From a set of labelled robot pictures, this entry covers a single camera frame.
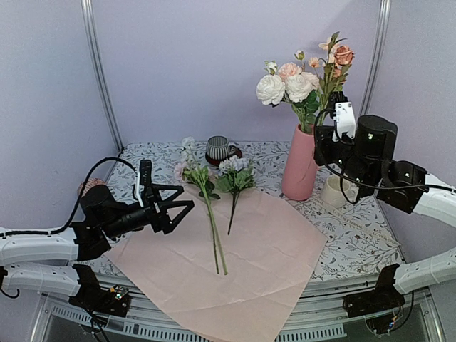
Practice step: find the dark red small object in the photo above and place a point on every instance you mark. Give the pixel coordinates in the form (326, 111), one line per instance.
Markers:
(235, 151)

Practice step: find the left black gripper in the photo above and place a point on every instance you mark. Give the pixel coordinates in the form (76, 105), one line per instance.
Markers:
(161, 221)

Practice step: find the right aluminium frame post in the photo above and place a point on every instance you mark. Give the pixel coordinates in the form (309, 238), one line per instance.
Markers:
(377, 54)

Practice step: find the tall pink vase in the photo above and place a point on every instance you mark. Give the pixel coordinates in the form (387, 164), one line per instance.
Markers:
(300, 171)

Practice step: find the pink wrapping paper sheet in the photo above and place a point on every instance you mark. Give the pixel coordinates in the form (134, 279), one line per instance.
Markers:
(272, 248)

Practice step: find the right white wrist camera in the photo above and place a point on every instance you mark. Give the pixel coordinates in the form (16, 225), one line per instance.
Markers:
(344, 121)

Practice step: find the pink rose flower stem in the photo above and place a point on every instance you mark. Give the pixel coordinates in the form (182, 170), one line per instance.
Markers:
(292, 69)

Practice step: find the pale pink flower stem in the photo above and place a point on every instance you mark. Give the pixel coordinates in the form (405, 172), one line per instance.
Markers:
(181, 172)

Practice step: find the aluminium frame post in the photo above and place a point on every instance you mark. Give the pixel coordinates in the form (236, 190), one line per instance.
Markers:
(377, 54)
(95, 55)

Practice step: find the striped grey ceramic cup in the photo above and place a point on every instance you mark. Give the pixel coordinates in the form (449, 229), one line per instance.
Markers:
(218, 147)

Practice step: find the floral patterned table mat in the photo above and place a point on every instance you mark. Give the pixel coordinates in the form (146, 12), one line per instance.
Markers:
(348, 253)

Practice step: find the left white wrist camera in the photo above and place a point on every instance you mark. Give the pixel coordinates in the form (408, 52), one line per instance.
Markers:
(143, 178)

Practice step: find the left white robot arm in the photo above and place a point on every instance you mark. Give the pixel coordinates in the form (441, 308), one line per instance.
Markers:
(42, 245)

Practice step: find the rust brown rose stem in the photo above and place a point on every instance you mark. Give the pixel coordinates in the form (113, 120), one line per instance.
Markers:
(344, 58)

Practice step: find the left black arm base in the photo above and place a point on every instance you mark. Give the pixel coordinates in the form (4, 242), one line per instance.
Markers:
(92, 297)

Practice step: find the peach blossom flower stem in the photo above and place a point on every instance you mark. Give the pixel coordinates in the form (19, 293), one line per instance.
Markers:
(324, 67)

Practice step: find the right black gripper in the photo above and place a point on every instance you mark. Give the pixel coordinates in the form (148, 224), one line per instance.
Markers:
(323, 132)

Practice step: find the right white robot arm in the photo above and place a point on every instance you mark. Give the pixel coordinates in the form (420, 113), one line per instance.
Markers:
(419, 205)

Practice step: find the white ranunculus flower stem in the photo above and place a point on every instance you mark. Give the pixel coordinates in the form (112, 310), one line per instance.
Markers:
(200, 176)

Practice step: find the pink patterned ball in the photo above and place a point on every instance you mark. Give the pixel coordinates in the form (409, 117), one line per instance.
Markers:
(92, 182)

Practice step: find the left aluminium frame post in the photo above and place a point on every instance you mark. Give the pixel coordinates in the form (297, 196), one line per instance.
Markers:
(95, 55)

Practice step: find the cream ceramic mug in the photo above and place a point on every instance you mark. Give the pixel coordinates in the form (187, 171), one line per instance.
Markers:
(338, 192)

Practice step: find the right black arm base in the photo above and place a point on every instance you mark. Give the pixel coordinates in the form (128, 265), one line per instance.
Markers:
(377, 303)

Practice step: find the white blue hydrangea stem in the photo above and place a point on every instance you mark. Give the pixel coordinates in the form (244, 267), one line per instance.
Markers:
(235, 175)

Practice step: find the cream printed ribbon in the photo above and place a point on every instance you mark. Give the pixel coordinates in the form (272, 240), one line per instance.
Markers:
(371, 228)

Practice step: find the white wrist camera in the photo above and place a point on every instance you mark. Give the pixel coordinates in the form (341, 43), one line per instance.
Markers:
(143, 178)
(344, 121)

